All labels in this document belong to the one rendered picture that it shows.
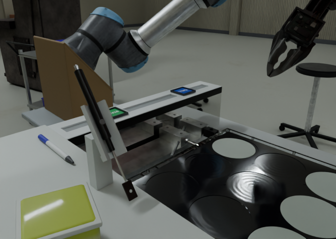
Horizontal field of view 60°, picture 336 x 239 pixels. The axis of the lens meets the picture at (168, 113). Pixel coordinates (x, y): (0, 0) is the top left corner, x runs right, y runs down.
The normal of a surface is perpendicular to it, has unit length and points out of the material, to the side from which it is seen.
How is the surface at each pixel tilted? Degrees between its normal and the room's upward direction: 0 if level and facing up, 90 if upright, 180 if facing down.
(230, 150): 1
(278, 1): 90
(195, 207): 0
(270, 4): 90
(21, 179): 0
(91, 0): 90
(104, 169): 90
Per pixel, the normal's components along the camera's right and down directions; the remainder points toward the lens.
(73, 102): 0.69, 0.26
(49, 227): 0.00, -0.93
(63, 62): -0.72, 0.26
